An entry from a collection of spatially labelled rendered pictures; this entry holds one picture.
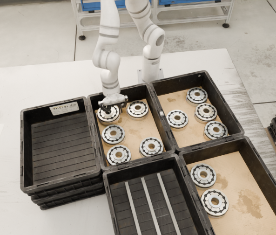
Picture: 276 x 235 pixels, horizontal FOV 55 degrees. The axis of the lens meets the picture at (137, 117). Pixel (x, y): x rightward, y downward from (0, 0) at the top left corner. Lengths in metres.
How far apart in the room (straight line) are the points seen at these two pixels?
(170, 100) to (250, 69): 1.66
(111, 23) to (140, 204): 0.67
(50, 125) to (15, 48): 2.09
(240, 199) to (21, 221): 0.90
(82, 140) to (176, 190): 0.47
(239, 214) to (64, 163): 0.72
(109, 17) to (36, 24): 2.68
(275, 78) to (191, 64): 1.31
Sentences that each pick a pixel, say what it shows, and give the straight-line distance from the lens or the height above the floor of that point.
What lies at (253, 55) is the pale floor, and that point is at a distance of 3.07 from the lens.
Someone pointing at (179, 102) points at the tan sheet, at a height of 0.83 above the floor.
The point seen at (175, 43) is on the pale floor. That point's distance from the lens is 3.05.
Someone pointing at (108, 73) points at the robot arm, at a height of 1.13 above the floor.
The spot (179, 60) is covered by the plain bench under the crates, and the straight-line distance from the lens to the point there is 1.76.
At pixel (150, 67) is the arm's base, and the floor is 0.91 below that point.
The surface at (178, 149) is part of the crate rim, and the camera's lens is 1.06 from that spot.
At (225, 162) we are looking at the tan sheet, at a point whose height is 0.83.
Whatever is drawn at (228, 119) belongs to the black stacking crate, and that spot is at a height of 0.89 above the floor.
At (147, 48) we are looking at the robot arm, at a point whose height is 1.00.
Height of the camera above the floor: 1.84
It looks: 53 degrees down
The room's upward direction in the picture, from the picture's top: 3 degrees counter-clockwise
